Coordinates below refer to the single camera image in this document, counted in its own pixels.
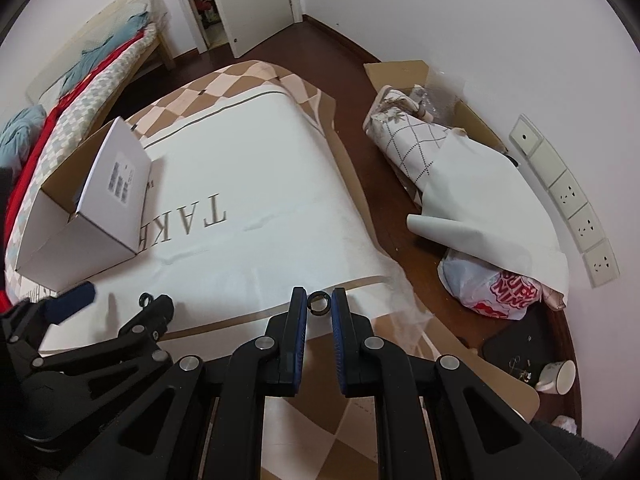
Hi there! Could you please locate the white cardboard box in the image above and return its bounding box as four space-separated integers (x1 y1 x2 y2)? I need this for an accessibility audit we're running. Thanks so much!
11 117 152 297

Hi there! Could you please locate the checkered tablecloth with lettering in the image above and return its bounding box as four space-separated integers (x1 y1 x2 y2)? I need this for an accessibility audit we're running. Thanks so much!
1 62 544 479

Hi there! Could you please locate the red and white plastic bag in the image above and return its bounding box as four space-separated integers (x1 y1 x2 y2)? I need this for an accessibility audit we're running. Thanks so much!
437 249 542 321

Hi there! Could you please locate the red bed blanket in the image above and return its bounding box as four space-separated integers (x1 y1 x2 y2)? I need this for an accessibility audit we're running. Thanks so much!
1 24 157 312

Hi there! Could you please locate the blue-grey quilt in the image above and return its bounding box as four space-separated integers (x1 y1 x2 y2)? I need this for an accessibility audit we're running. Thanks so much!
1 12 150 174

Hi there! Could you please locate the rolled white patterned cloth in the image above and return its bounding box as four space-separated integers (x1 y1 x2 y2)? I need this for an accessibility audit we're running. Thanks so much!
362 84 571 309

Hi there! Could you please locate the bed with checkered mattress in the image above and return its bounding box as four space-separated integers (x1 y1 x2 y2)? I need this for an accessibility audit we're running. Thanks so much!
24 0 177 172

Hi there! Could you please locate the white ceramic cup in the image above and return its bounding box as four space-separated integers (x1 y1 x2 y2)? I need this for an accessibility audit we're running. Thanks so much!
535 360 577 396

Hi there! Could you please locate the brown cardboard box on floor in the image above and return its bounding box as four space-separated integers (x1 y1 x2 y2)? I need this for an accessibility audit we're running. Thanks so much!
362 58 511 206

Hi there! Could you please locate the white wall socket strip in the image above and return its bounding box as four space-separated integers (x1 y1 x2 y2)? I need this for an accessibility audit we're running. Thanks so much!
509 115 620 287

